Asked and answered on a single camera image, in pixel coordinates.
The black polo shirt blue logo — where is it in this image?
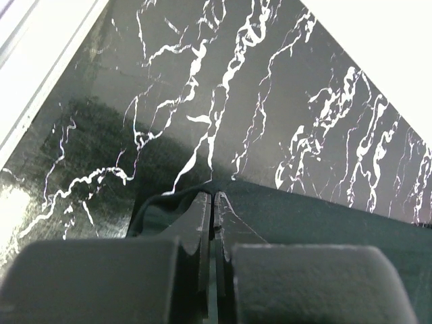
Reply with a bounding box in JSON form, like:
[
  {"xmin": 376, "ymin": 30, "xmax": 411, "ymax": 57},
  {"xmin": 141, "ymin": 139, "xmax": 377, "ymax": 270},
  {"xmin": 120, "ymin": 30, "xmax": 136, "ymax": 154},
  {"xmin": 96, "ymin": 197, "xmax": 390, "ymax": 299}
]
[{"xmin": 126, "ymin": 178, "xmax": 432, "ymax": 291}]

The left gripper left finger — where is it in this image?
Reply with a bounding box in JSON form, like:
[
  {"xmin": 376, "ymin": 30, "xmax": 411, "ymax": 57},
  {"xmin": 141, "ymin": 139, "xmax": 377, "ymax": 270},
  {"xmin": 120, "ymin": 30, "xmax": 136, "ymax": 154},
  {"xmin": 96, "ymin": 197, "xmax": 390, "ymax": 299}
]
[{"xmin": 1, "ymin": 192, "xmax": 211, "ymax": 323}]

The left aluminium frame post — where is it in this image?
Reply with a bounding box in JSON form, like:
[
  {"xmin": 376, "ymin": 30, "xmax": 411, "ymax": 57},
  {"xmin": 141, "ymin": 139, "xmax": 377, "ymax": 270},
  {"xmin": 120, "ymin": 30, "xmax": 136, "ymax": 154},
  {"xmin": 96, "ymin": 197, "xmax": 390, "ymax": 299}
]
[{"xmin": 1, "ymin": 0, "xmax": 107, "ymax": 165}]

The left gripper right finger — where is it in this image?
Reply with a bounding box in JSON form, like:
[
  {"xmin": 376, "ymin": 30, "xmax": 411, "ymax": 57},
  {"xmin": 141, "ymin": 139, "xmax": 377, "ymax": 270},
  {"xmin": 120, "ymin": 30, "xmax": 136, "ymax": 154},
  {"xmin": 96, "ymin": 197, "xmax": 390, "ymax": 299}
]
[{"xmin": 214, "ymin": 192, "xmax": 418, "ymax": 323}]

